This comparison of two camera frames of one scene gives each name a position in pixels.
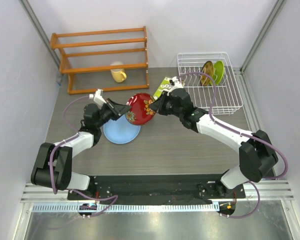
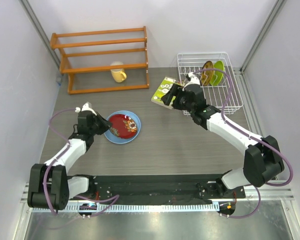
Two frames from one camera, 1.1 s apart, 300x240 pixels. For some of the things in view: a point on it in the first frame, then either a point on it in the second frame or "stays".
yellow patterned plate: (208, 69) stays
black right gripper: (158, 105) → (176, 90)
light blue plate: (121, 131) stays
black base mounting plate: (163, 189) stays
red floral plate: (140, 113) → (122, 126)
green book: (165, 84) stays
